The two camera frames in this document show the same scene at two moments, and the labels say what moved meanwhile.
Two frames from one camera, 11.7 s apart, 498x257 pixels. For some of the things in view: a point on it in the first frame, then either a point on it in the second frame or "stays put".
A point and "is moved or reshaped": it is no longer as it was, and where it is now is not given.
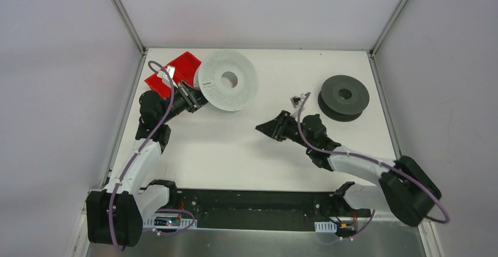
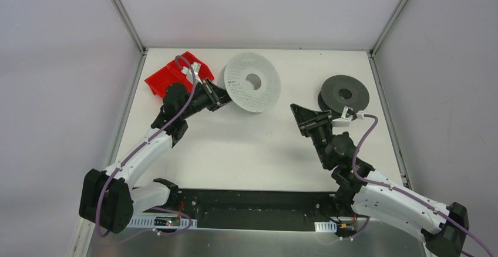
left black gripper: (188, 96) -> (212, 95)
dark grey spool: (343, 98) stays put
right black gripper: (279, 126) -> (312, 121)
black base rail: (262, 209) stays put
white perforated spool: (228, 80) is moved or reshaped
